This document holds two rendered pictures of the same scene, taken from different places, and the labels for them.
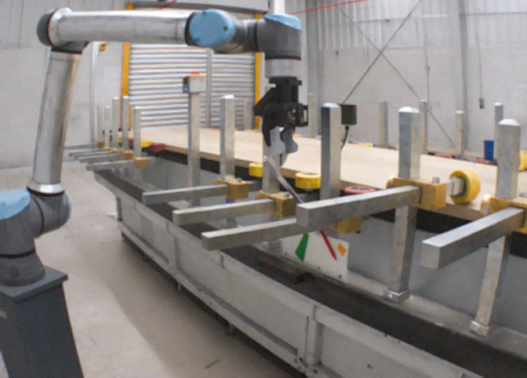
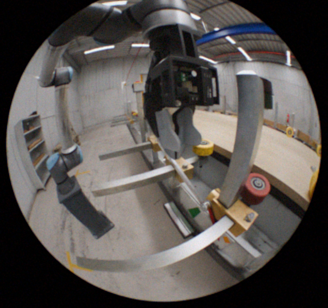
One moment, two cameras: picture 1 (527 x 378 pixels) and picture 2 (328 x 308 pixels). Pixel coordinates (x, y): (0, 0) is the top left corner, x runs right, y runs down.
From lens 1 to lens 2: 96 cm
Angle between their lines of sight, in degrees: 17
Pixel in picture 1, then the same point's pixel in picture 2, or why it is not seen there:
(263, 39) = (136, 8)
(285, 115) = (177, 83)
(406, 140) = not seen: outside the picture
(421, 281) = (262, 222)
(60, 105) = (59, 112)
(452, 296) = (272, 234)
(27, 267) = (63, 188)
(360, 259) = not seen: hidden behind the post
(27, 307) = (67, 203)
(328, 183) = (236, 190)
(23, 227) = (56, 172)
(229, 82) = not seen: hidden behind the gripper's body
